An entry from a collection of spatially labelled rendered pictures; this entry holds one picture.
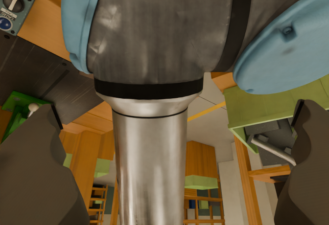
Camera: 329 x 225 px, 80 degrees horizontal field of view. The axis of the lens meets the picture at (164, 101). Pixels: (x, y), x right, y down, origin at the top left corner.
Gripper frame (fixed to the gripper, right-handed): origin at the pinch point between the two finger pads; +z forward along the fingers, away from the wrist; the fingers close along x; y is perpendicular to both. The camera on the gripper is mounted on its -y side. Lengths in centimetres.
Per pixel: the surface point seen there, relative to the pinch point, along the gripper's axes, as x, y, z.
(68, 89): -32, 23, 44
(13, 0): -25.4, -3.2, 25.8
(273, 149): 42, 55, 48
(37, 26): -27.2, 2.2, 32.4
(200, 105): 41, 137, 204
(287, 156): 46, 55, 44
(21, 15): -26.0, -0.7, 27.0
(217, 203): 150, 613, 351
